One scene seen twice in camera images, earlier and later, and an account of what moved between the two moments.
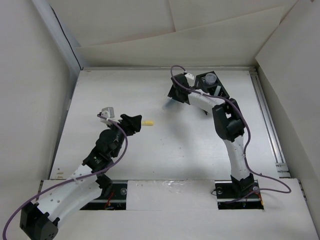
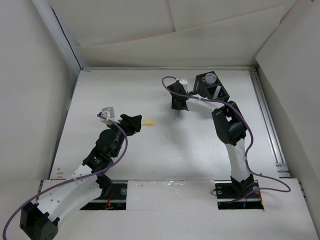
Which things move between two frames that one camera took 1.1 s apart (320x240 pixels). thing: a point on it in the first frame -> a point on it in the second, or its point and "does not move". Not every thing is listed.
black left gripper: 131,124 does not move
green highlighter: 217,90 does not move
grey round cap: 210,78 does not move
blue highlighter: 170,102 -> 177,115
